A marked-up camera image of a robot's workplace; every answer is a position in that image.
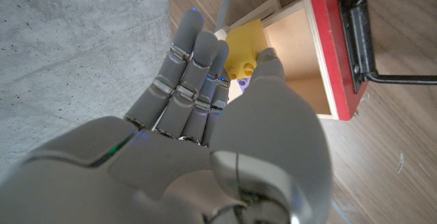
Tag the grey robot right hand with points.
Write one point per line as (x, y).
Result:
(205, 155)

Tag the purple lego block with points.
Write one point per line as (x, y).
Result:
(244, 83)

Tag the yellow lego block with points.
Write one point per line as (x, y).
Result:
(244, 43)

